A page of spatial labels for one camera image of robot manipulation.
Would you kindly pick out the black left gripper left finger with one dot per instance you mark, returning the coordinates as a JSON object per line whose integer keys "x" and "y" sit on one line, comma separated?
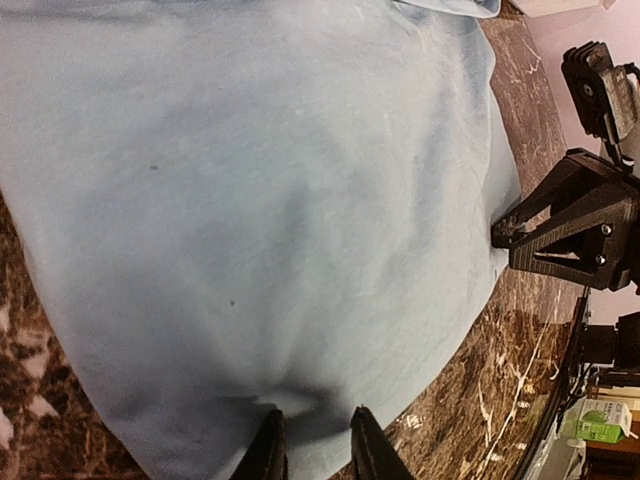
{"x": 265, "y": 458}

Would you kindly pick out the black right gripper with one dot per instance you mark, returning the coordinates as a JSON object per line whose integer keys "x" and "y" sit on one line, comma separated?
{"x": 592, "y": 242}

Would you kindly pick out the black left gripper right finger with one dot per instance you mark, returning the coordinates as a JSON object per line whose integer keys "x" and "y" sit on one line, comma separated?
{"x": 373, "y": 456}

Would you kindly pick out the blue cloth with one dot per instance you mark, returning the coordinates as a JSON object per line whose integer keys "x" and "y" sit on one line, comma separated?
{"x": 233, "y": 206}

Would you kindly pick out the green white carton box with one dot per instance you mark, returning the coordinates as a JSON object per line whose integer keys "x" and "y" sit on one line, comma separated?
{"x": 598, "y": 421}

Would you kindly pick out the white plastic bin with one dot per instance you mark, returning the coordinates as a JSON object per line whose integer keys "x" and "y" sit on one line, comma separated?
{"x": 539, "y": 8}

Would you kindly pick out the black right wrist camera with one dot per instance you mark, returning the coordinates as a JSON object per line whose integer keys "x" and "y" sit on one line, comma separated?
{"x": 604, "y": 97}

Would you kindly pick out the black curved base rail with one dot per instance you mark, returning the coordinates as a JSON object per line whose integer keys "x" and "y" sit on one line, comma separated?
{"x": 604, "y": 356}

